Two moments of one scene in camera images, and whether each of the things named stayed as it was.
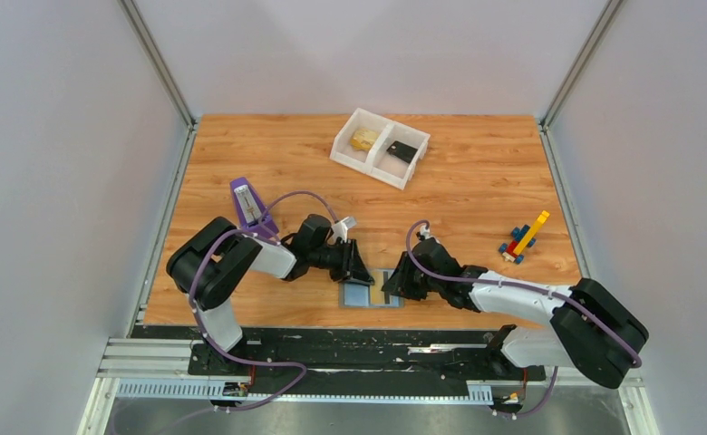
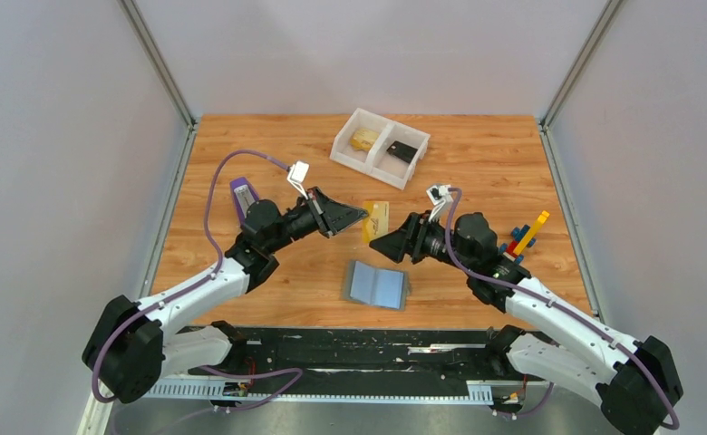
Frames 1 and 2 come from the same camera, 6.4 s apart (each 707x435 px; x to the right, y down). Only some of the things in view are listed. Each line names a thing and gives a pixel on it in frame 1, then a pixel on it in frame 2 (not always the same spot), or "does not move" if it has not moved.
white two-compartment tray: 383,149 does not move
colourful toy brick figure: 524,237 does not move
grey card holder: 361,295 does not move
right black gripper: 400,283 to 408,239
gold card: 376,295 to 376,224
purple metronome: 251,215 does not move
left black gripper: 352,265 to 330,217
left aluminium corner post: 161,70 does not move
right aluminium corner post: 572,78 does not move
